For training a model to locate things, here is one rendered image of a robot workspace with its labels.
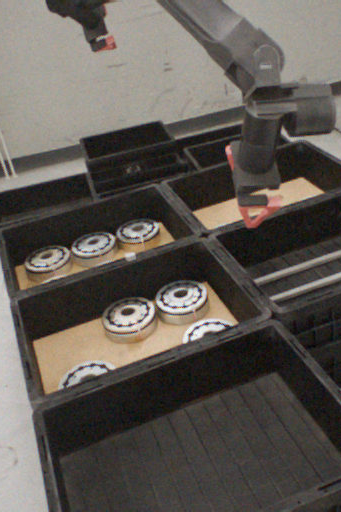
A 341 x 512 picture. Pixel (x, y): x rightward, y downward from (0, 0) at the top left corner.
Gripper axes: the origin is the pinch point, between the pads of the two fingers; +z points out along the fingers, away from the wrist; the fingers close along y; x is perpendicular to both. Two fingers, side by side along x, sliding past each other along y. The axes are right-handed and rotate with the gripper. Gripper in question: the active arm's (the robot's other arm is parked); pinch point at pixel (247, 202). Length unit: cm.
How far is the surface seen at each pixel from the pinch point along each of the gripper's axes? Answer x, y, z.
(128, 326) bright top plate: 20.9, -9.1, 22.6
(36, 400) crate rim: 34.6, -28.2, 10.6
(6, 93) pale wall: 92, 261, 166
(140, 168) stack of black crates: 13, 124, 106
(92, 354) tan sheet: 27.7, -12.8, 25.5
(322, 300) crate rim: -10.9, -15.4, 7.6
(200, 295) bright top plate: 6.8, -3.3, 22.1
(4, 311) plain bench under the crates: 51, 17, 54
